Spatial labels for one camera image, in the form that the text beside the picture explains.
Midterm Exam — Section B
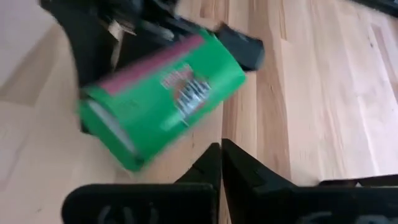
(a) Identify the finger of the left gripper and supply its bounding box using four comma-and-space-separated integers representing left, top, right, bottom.
216, 23, 266, 72

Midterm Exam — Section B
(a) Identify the green Apple Jacks cereal box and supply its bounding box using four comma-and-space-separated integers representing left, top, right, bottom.
76, 29, 248, 172

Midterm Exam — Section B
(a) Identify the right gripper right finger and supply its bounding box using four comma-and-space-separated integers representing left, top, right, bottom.
221, 138, 398, 224

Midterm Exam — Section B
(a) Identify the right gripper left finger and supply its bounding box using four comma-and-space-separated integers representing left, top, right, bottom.
61, 142, 223, 224

